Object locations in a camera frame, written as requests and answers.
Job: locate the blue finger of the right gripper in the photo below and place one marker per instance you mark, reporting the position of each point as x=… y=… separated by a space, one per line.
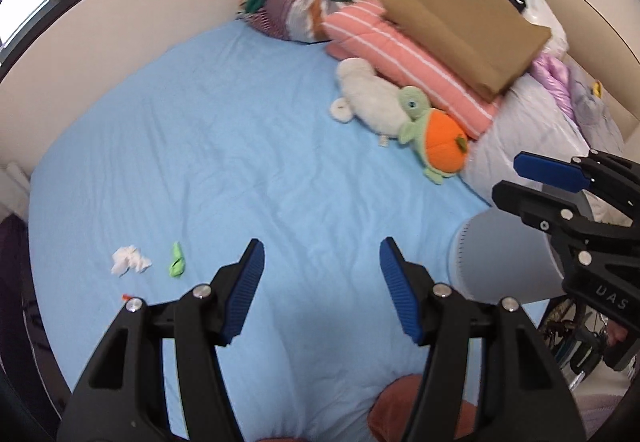
x=550 y=171
x=546 y=213

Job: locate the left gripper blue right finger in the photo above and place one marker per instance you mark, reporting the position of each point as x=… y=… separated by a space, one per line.
x=405 y=281

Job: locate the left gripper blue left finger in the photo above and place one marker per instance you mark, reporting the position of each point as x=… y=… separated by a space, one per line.
x=239 y=285

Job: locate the grey round trash bin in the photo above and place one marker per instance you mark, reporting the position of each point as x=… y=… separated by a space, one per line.
x=494 y=255

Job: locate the grey puffer jacket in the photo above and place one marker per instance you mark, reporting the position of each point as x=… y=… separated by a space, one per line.
x=591 y=113

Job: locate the large white plastic bag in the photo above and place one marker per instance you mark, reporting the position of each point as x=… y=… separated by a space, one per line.
x=528 y=121

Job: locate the green crumpled wrapper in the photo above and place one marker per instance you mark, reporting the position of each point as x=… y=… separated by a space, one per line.
x=178 y=263

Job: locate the pink puffer jacket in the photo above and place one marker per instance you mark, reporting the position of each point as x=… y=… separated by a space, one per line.
x=553 y=74

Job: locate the white crumpled tissue far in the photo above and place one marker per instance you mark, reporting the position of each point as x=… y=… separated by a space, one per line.
x=129 y=258

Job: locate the green orange plush toy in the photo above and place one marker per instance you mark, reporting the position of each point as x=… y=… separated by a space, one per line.
x=436 y=138

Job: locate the light blue bed sheet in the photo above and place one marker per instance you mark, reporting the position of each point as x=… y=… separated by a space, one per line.
x=224 y=139

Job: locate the red brown blanket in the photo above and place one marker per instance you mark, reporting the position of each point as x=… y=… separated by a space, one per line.
x=390 y=413

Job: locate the white plush toy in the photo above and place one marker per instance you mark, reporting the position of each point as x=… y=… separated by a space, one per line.
x=371 y=99

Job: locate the brown paper bag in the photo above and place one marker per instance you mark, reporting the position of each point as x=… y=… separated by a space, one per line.
x=487 y=43

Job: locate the pink striped pillow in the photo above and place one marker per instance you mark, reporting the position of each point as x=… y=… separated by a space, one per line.
x=361 y=30

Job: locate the purple velvet covered bench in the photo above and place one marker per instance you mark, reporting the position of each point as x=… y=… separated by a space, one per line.
x=33 y=391

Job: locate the striped folded quilt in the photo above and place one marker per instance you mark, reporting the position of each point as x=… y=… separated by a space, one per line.
x=293 y=20

